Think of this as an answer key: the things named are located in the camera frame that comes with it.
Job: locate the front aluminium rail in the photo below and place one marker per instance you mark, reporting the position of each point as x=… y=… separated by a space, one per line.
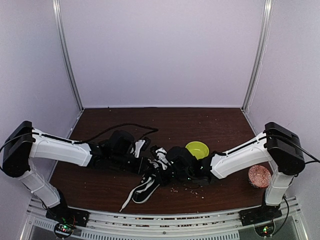
x=218 y=225

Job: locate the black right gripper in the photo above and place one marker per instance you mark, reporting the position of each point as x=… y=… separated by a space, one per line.
x=166 y=182

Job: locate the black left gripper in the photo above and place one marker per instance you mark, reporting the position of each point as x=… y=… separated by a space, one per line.
x=139 y=169

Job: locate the white shoelace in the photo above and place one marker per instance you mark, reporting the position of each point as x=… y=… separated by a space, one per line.
x=161 y=179

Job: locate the right aluminium frame post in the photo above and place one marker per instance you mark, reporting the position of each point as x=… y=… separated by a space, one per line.
x=262 y=42

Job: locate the black white canvas sneaker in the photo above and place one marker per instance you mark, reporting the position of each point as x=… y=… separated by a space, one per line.
x=147 y=187

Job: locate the aluminium frame post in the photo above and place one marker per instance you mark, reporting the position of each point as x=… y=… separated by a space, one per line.
x=65 y=53
x=262 y=42

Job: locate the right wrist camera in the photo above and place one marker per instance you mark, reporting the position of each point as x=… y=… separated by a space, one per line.
x=159 y=155

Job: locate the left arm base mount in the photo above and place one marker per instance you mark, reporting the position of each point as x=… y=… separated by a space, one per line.
x=69 y=223

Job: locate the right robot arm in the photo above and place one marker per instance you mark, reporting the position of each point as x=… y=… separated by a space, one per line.
x=275 y=144

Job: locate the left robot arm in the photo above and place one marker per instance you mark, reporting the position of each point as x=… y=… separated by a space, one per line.
x=26 y=143

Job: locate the lime green bowl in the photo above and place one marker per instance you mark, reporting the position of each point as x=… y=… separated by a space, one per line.
x=198 y=149

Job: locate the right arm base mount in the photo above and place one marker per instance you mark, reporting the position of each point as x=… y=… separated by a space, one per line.
x=262 y=218

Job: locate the left aluminium frame post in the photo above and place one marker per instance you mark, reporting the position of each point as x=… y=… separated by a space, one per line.
x=65 y=53

